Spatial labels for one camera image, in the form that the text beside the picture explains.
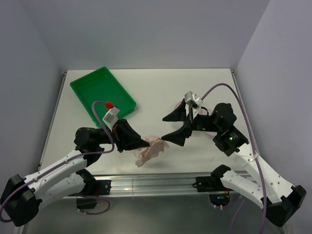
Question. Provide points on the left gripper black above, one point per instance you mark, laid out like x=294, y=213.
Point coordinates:
x=126, y=137

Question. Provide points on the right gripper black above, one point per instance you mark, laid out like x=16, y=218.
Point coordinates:
x=178, y=136

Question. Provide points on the beige pink bra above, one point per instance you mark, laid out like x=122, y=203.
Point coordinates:
x=156, y=146

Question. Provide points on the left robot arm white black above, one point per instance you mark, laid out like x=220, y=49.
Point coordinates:
x=24, y=196

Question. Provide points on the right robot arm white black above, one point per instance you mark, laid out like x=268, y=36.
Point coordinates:
x=277, y=197

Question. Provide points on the green plastic tray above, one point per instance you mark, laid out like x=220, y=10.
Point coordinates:
x=101, y=85

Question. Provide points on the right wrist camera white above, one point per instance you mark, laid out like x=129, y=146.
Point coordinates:
x=193, y=100

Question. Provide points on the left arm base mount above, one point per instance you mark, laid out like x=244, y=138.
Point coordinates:
x=93, y=195

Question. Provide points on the aluminium front rail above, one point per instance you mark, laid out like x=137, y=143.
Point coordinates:
x=147, y=185

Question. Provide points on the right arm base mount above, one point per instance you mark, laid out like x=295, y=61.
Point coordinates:
x=219, y=196

